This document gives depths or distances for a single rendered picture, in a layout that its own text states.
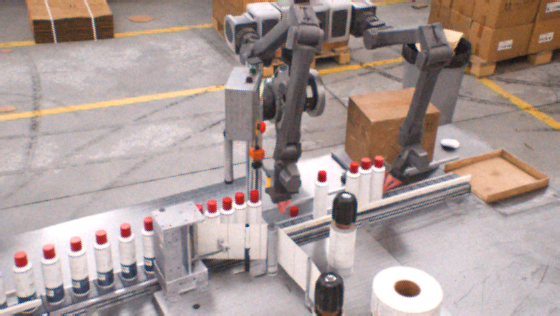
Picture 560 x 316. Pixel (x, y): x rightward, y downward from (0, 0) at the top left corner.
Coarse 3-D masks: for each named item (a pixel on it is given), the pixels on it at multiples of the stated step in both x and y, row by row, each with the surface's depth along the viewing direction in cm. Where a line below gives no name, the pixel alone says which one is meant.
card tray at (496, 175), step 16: (464, 160) 315; (480, 160) 320; (496, 160) 321; (512, 160) 319; (480, 176) 309; (496, 176) 310; (512, 176) 310; (528, 176) 310; (544, 176) 305; (480, 192) 299; (496, 192) 293; (512, 192) 297
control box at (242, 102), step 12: (240, 72) 241; (228, 84) 233; (240, 84) 233; (252, 84) 233; (228, 96) 232; (240, 96) 231; (252, 96) 231; (228, 108) 234; (240, 108) 234; (252, 108) 233; (228, 120) 237; (240, 120) 236; (252, 120) 235; (228, 132) 239; (240, 132) 238; (252, 132) 238
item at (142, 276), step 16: (448, 176) 300; (400, 192) 289; (432, 192) 290; (288, 224) 269; (320, 224) 270; (144, 272) 245; (64, 288) 238; (96, 288) 239; (112, 288) 238; (48, 304) 232; (64, 304) 232
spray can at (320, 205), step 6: (318, 174) 262; (324, 174) 261; (318, 180) 263; (324, 180) 262; (318, 186) 263; (324, 186) 263; (318, 192) 264; (324, 192) 264; (318, 198) 265; (324, 198) 265; (318, 204) 267; (324, 204) 267; (318, 210) 268; (324, 210) 268; (318, 216) 269
